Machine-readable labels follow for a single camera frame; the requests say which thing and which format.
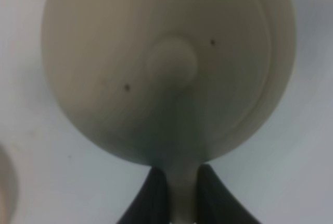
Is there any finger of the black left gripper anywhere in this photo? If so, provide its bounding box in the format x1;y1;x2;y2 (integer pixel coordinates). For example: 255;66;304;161
196;164;260;224
118;168;170;224

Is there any beige ceramic teapot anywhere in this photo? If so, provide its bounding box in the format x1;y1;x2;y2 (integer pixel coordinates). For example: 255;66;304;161
42;0;296;223

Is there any large beige teapot saucer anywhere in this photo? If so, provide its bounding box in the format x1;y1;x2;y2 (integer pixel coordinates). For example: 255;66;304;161
1;145;19;223

